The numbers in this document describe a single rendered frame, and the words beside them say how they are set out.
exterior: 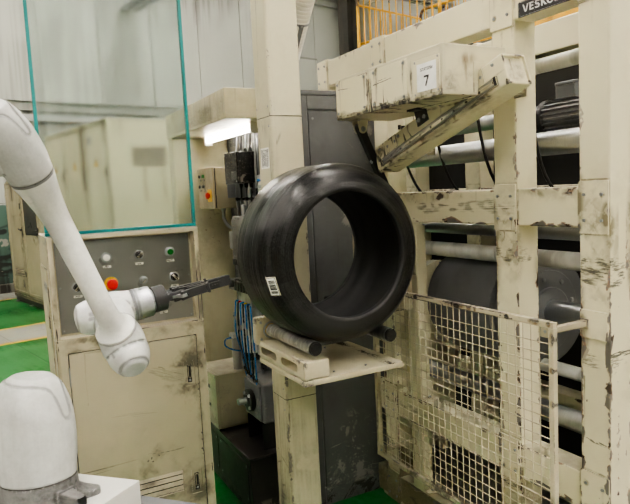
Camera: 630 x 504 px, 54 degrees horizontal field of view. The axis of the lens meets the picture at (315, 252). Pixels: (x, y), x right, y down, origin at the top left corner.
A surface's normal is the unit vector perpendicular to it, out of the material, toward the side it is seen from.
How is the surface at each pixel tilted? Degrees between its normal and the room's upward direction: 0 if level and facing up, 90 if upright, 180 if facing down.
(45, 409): 73
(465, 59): 90
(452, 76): 90
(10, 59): 90
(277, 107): 90
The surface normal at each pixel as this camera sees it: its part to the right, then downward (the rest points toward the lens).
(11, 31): 0.65, 0.04
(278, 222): -0.29, -0.22
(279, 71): 0.47, 0.07
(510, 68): 0.43, -0.25
